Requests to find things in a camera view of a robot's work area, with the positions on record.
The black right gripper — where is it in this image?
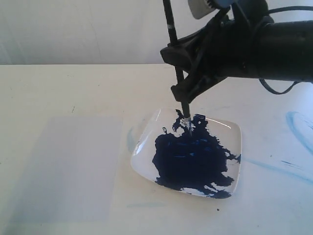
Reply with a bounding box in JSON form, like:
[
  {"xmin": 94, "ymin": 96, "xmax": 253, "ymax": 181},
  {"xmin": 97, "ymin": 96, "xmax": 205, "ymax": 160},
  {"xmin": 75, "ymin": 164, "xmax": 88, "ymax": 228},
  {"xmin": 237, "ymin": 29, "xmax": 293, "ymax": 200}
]
[{"xmin": 160, "ymin": 4, "xmax": 271, "ymax": 103}]

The black paintbrush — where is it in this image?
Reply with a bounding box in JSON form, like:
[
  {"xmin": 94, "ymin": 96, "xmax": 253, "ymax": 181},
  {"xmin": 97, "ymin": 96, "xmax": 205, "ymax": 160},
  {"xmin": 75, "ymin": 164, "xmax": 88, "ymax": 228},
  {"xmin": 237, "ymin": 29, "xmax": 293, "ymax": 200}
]
[{"xmin": 162, "ymin": 0, "xmax": 192, "ymax": 135}]

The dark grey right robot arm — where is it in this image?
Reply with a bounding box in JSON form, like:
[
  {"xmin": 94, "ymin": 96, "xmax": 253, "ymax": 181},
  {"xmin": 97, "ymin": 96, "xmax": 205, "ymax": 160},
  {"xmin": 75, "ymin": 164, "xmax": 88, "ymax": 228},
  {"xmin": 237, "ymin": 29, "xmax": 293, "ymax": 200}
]
[{"xmin": 160, "ymin": 0, "xmax": 313, "ymax": 103}]

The white square paint plate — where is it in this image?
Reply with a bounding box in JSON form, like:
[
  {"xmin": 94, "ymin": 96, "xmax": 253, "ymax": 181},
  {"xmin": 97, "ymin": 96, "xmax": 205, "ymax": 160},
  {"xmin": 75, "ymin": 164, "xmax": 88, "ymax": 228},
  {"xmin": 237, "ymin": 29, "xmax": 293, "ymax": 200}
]
[{"xmin": 131, "ymin": 109, "xmax": 242, "ymax": 199}]

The white paper sheet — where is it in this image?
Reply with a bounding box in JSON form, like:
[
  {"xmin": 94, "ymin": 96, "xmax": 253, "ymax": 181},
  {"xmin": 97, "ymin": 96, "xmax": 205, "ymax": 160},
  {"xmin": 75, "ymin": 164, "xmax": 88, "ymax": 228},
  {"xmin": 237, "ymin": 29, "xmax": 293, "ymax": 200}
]
[{"xmin": 8, "ymin": 116, "xmax": 122, "ymax": 223}]

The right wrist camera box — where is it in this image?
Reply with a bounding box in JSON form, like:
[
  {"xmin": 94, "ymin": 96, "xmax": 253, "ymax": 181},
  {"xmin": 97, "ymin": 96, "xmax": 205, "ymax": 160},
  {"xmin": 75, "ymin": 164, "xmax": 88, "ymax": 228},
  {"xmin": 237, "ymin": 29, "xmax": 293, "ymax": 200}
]
[{"xmin": 187, "ymin": 0, "xmax": 237, "ymax": 19}]

